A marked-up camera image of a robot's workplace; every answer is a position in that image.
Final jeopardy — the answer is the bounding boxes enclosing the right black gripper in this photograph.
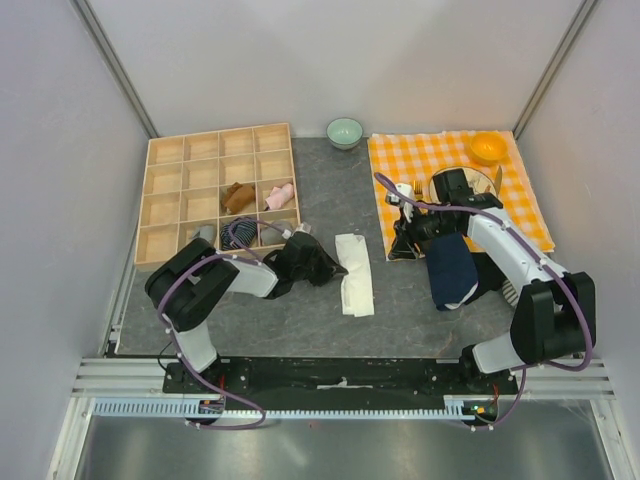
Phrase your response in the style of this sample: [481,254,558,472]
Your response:
[388,204,458,262]

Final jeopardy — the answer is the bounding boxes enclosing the white cloth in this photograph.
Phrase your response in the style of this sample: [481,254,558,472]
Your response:
[335,233,375,317]

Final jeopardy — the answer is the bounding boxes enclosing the brown underwear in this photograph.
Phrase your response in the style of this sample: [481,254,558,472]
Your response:
[221,182,255,215]

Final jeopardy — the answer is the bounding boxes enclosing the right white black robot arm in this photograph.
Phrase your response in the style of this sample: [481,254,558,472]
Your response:
[374,169,596,394]

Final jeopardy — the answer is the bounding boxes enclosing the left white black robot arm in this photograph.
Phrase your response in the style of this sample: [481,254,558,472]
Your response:
[144,231,348,393]

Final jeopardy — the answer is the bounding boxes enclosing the navy blue underwear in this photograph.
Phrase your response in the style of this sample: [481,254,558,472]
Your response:
[425,233,479,311]

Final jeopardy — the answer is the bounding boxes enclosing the gold fork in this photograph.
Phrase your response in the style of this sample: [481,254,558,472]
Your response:
[413,180,423,199]

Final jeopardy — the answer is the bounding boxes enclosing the orange checkered tablecloth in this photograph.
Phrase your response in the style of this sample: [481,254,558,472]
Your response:
[368,131,555,253]

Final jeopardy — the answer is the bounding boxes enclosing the pink rolled cloth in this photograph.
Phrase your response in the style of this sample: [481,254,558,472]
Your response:
[265,183,295,210]

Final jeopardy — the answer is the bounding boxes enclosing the striped dark rolled cloth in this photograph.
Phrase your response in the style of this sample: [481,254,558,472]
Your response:
[220,218,257,251]

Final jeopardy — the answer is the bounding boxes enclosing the black cloth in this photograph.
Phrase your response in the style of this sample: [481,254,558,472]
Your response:
[467,253,506,304]

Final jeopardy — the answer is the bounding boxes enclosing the beige decorated plate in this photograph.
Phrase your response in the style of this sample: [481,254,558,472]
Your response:
[429,167,498,203]

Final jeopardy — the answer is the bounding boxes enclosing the grey ribbed cup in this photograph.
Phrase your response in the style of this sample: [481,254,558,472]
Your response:
[501,280,519,308]

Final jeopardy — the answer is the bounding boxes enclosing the gold knife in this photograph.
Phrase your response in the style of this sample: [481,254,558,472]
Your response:
[493,165,503,196]

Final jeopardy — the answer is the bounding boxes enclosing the wooden compartment tray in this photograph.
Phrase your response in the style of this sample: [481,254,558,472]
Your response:
[134,123,301,271]

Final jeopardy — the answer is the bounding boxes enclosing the teal ceramic bowl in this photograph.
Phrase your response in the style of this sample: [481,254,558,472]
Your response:
[326,118,364,150]

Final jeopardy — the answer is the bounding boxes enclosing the light grey rolled cloth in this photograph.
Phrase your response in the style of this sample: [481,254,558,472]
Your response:
[191,224,216,243]

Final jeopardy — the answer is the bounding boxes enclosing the orange bowl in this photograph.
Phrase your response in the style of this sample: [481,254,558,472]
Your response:
[468,131,508,166]

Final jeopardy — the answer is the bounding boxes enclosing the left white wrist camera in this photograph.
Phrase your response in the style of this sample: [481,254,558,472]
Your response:
[294,222,312,234]

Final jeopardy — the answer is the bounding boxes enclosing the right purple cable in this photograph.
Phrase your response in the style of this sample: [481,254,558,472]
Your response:
[373,172,597,432]

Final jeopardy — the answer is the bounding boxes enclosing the purple cable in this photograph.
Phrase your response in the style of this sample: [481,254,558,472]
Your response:
[373,172,597,432]
[157,218,296,432]

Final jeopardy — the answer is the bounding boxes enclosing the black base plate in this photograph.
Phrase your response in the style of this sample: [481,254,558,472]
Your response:
[162,355,520,412]

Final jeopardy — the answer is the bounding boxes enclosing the grey cable duct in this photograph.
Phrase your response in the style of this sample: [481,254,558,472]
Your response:
[93,398,476,421]

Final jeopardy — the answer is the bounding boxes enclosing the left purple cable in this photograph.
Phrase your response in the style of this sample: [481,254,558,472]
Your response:
[157,218,296,432]

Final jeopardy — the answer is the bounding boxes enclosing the aluminium frame rail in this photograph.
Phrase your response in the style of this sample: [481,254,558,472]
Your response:
[72,358,615,400]

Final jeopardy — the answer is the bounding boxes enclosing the right aluminium corner post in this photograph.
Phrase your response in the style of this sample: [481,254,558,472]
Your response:
[512,0,601,140]

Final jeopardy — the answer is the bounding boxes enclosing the aluminium corner post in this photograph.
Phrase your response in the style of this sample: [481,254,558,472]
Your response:
[70,0,159,138]
[512,0,601,140]

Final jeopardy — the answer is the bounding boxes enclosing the left aluminium corner post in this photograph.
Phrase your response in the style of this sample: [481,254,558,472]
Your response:
[70,0,159,138]

